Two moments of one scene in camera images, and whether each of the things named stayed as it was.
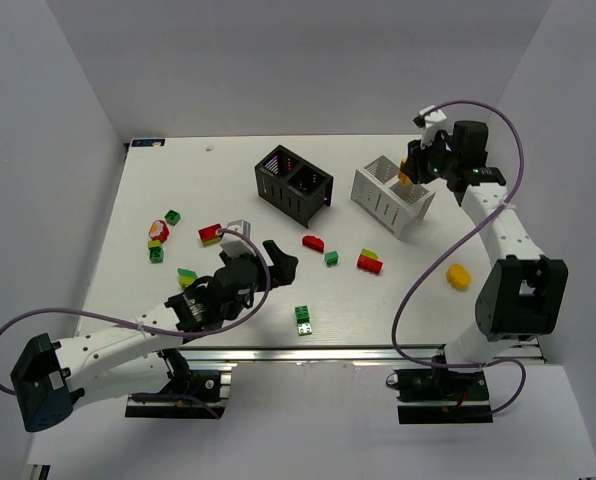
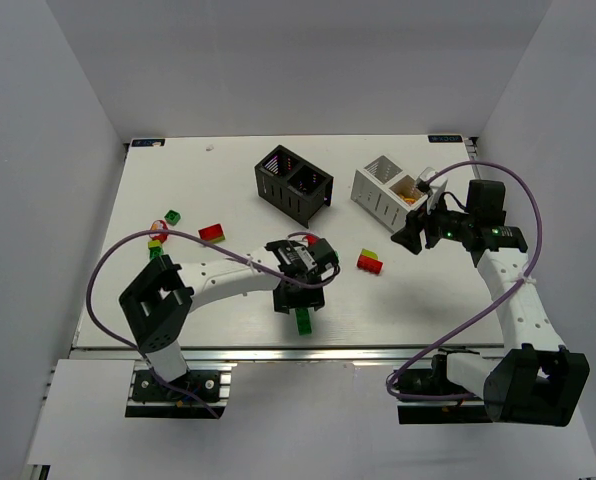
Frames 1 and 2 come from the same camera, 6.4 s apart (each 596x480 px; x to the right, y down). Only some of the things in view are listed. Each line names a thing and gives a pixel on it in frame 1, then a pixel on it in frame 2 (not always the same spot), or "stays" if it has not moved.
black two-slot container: (292, 184) stays
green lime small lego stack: (156, 251) stays
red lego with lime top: (369, 262) stays
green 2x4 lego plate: (302, 318) stays
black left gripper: (266, 270) → (298, 300)
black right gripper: (417, 163) → (429, 229)
